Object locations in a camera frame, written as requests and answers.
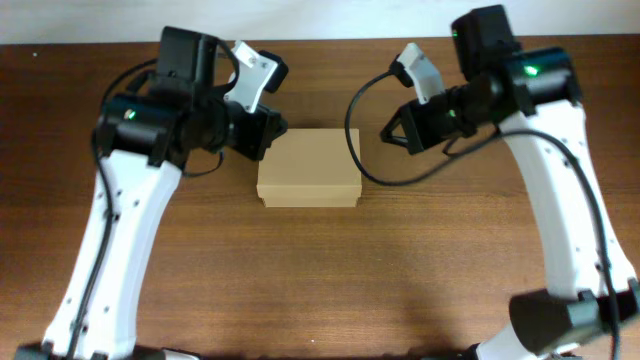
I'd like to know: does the black cable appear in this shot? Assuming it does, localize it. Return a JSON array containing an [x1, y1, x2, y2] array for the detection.
[[344, 69, 624, 360], [64, 38, 241, 360]]

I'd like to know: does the brown cardboard box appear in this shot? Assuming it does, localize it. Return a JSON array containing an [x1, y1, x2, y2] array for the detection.
[[256, 128, 362, 208]]

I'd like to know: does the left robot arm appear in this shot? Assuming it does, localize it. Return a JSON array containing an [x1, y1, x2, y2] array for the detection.
[[16, 26, 289, 359]]

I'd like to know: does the right black cable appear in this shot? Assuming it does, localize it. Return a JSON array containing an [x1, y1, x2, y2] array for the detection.
[[344, 69, 624, 360]]

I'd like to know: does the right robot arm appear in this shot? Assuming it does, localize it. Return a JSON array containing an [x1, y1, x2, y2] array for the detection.
[[380, 5, 639, 359]]

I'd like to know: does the left black cable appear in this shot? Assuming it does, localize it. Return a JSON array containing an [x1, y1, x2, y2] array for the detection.
[[64, 38, 241, 360]]

